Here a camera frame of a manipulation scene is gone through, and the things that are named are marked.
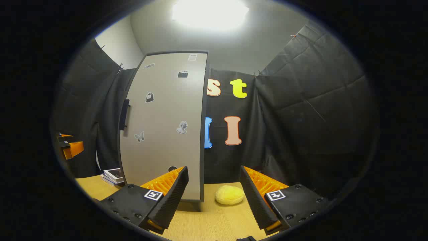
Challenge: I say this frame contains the portrait cover book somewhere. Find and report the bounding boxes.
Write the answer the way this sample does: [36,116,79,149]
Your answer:
[103,168,125,184]

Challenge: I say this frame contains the thin white book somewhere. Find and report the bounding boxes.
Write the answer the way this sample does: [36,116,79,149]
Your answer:
[100,175,125,187]

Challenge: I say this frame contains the black backdrop cloth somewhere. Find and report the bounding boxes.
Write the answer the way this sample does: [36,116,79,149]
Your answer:
[50,22,380,201]

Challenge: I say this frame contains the yellow round sponge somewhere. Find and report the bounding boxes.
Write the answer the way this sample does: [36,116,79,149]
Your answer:
[215,185,245,205]

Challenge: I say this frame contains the grey cabinet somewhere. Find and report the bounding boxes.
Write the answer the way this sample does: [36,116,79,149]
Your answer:
[117,50,210,212]

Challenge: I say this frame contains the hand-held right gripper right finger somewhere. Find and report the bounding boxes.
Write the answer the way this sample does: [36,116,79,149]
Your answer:
[240,165,331,236]

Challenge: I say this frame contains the large ceiling light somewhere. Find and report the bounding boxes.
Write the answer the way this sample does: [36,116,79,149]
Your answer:
[171,0,249,30]

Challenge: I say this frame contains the black cabinet door handle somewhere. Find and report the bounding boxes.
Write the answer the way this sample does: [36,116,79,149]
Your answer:
[119,99,131,131]

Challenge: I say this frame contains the grey cabinet door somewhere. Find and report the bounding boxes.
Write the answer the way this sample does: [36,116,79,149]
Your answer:
[119,54,205,201]

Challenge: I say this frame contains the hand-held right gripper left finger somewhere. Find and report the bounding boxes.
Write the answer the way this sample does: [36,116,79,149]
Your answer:
[97,166,189,235]

